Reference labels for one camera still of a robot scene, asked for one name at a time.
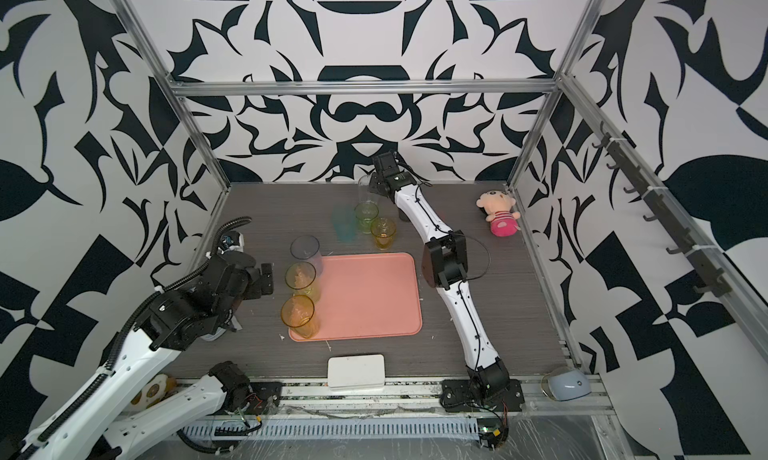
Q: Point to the pink plush doll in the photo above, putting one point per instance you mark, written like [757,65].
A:
[500,215]

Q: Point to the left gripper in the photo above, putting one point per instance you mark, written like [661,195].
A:
[254,285]

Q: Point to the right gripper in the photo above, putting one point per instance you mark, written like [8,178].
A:
[374,181]

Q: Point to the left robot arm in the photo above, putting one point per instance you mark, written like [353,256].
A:
[166,324]

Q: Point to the green small glass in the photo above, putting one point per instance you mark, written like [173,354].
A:
[365,214]

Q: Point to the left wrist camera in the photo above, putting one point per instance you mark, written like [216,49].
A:
[231,241]

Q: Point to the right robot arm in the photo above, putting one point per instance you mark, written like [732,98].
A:
[444,268]

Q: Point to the blue-purple glass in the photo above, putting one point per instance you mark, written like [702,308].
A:
[306,248]

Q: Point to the grey white dish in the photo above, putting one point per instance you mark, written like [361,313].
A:
[565,384]

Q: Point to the brown white plush toy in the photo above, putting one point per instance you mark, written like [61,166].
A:
[152,393]

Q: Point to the pink tray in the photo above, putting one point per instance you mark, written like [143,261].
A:
[367,296]

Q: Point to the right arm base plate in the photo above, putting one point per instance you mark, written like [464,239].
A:
[458,396]

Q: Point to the teal glass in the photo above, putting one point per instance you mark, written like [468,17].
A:
[344,223]

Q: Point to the amber tall glass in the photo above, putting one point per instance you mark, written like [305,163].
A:
[299,315]

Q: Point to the yellow short glass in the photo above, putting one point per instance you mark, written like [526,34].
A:
[383,231]

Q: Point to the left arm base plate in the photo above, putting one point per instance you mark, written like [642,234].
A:
[263,396]

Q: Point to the white cable duct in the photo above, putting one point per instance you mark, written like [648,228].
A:
[338,429]

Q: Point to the yellow-green glass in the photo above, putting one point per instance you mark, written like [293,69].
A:
[302,279]

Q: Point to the wall hook rail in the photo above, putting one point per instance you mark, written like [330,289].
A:
[659,201]

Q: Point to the white box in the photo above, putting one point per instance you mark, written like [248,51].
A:
[359,372]

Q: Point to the clear tall glass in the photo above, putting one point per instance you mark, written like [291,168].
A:
[365,190]

